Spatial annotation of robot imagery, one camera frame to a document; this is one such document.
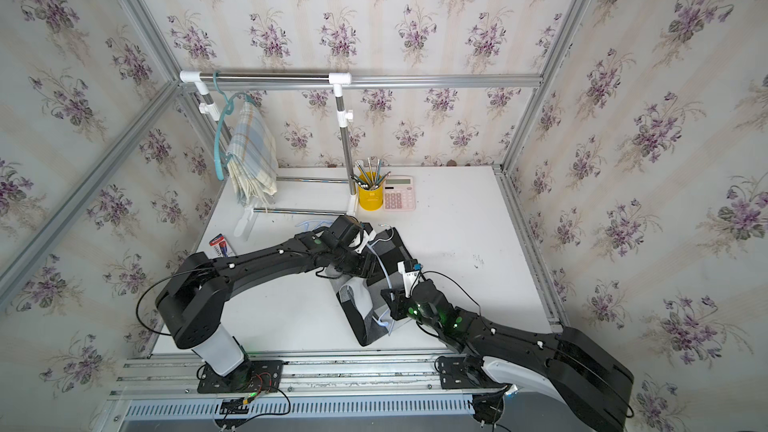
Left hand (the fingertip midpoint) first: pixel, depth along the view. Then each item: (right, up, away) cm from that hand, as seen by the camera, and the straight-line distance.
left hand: (382, 277), depth 82 cm
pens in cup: (-5, +28, +22) cm, 36 cm away
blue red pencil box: (-54, +6, +13) cm, 55 cm away
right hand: (+1, -5, -2) cm, 5 cm away
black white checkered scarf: (-4, -7, -7) cm, 11 cm away
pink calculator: (+6, +24, +28) cm, 37 cm away
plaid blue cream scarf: (-37, +34, +2) cm, 51 cm away
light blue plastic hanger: (-3, +10, -1) cm, 10 cm away
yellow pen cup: (-5, +21, +21) cm, 30 cm away
